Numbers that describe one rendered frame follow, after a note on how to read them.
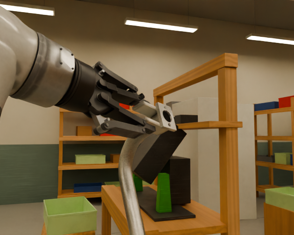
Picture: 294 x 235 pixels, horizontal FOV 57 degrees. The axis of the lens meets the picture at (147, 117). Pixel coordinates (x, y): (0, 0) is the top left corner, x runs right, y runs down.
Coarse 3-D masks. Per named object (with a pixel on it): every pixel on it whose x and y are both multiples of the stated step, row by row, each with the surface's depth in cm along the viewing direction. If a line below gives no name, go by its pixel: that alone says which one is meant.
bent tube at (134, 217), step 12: (156, 108) 53; (168, 108) 55; (156, 120) 53; (168, 120) 55; (132, 144) 58; (120, 156) 59; (132, 156) 58; (120, 168) 58; (120, 180) 57; (132, 180) 57; (132, 192) 55; (132, 204) 54; (132, 216) 52; (132, 228) 51
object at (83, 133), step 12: (60, 108) 549; (60, 120) 552; (60, 132) 550; (84, 132) 572; (60, 144) 549; (60, 156) 548; (84, 156) 566; (96, 156) 573; (60, 168) 542; (72, 168) 549; (84, 168) 556; (96, 168) 563; (60, 180) 545; (60, 192) 543; (72, 192) 563; (84, 192) 563; (96, 192) 564
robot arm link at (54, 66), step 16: (48, 48) 33; (64, 48) 36; (48, 64) 33; (64, 64) 35; (32, 80) 32; (48, 80) 33; (64, 80) 35; (16, 96) 34; (32, 96) 34; (48, 96) 35
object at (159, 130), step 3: (144, 117) 49; (147, 117) 49; (147, 120) 49; (150, 120) 50; (153, 120) 50; (147, 123) 50; (150, 123) 50; (153, 123) 50; (156, 123) 51; (159, 123) 52; (156, 126) 52; (159, 126) 52; (156, 129) 53; (159, 129) 53; (162, 129) 53; (165, 129) 53; (153, 132) 54; (156, 132) 54; (159, 132) 54; (162, 132) 54
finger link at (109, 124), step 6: (114, 120) 42; (102, 126) 40; (108, 126) 40; (114, 126) 42; (120, 126) 43; (126, 126) 44; (132, 126) 45; (138, 126) 46; (96, 132) 41; (108, 132) 43; (114, 132) 44; (120, 132) 44; (126, 132) 45; (132, 132) 45; (138, 132) 46; (144, 132) 47
